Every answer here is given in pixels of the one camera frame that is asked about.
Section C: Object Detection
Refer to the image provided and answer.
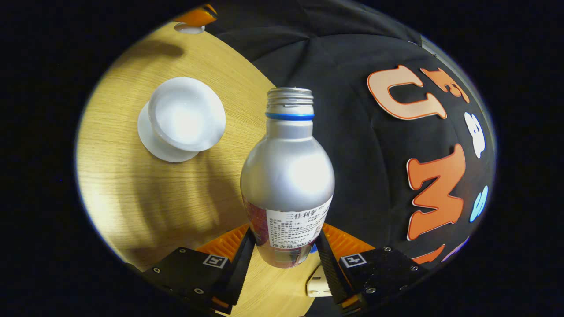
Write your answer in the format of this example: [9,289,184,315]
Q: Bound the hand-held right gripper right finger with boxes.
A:
[314,222,426,314]

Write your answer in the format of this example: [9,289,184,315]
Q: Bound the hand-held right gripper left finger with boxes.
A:
[142,224,257,315]

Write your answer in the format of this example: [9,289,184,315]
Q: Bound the white teacup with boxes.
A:
[148,77,226,152]

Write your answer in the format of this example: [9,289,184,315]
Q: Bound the silver water bottle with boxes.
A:
[240,87,335,269]

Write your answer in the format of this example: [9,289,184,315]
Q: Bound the white toaster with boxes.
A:
[306,264,332,298]

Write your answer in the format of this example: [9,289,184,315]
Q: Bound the white saucer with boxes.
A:
[137,101,208,163]

